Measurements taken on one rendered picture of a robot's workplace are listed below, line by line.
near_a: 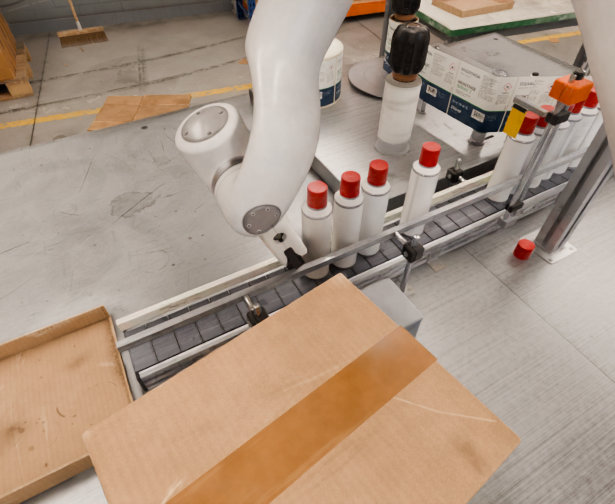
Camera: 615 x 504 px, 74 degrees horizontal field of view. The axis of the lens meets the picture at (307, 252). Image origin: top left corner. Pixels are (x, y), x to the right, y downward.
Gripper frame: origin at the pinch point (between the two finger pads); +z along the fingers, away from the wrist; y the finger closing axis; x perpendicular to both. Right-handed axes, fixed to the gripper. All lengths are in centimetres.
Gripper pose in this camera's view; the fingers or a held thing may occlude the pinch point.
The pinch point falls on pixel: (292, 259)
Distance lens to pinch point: 73.0
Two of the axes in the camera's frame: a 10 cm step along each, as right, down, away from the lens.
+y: -4.8, -6.4, 6.0
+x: -8.2, 5.7, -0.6
